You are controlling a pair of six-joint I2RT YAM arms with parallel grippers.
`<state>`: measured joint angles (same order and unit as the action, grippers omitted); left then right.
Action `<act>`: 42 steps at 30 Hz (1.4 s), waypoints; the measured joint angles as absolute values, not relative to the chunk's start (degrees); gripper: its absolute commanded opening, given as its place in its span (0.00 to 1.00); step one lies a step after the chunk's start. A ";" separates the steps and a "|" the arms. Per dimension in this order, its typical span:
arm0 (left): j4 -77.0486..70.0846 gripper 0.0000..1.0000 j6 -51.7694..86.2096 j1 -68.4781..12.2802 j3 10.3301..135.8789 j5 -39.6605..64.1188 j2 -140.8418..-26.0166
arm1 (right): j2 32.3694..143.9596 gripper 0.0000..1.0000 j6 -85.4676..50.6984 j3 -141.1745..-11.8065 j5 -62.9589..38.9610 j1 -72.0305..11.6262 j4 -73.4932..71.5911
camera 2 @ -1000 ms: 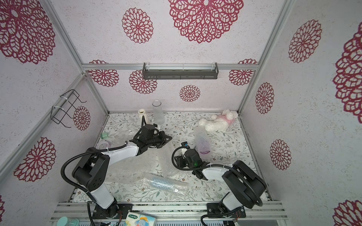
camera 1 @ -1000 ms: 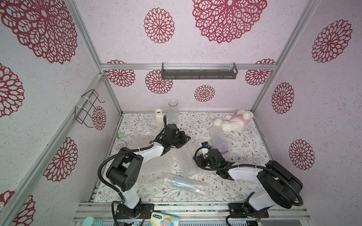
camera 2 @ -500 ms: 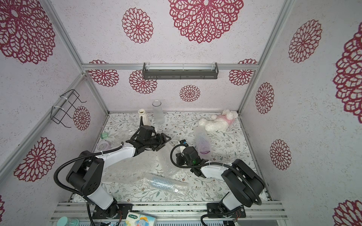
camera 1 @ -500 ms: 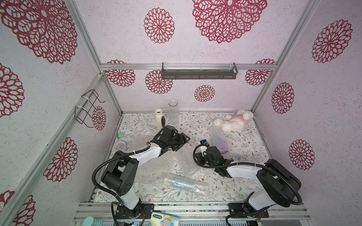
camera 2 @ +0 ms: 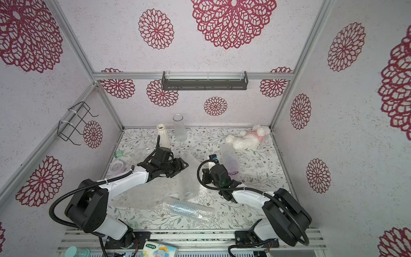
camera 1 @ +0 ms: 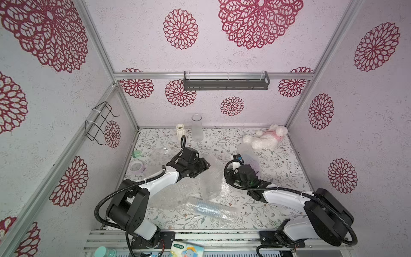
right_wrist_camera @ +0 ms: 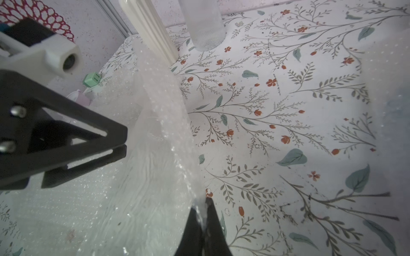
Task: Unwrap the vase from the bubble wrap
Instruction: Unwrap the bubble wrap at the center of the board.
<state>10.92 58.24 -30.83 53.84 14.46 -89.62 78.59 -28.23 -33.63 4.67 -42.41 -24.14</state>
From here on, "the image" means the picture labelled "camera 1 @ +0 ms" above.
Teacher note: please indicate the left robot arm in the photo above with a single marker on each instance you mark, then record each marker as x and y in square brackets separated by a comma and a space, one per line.
[128, 205]

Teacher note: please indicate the tissue pack with cartoon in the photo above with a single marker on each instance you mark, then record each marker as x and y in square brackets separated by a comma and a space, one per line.
[181, 249]

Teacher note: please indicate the white pink plush toy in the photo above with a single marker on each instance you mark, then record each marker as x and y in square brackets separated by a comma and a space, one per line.
[268, 139]

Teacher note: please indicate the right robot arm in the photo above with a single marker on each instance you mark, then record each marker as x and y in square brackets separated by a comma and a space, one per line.
[326, 218]

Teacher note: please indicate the bubble wrapped purple vase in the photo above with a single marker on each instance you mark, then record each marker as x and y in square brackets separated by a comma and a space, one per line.
[249, 157]

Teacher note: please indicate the black wall shelf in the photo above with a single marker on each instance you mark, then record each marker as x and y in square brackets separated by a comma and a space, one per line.
[227, 84]

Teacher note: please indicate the cream ribbed ceramic vase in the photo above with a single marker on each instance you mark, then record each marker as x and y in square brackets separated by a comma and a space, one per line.
[180, 131]

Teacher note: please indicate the lilac tape roll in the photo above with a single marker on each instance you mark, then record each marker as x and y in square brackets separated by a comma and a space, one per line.
[137, 167]

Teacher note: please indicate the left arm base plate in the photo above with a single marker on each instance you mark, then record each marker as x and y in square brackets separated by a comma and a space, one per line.
[160, 240]

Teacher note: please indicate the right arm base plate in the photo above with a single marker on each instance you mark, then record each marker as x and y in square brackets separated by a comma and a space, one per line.
[276, 237]

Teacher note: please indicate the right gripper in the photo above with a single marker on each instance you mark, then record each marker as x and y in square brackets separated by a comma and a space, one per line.
[234, 172]

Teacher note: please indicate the bubble wrapped item front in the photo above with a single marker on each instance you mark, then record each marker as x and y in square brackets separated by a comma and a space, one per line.
[210, 209]

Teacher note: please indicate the teal bottle cap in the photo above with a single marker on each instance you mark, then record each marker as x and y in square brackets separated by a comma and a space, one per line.
[103, 251]

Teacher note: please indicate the green cube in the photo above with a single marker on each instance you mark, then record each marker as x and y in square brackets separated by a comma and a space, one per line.
[136, 154]

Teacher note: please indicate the black wire wall rack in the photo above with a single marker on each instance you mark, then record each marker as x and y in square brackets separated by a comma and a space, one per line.
[95, 127]

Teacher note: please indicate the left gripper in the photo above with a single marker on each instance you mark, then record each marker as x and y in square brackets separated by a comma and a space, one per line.
[202, 163]

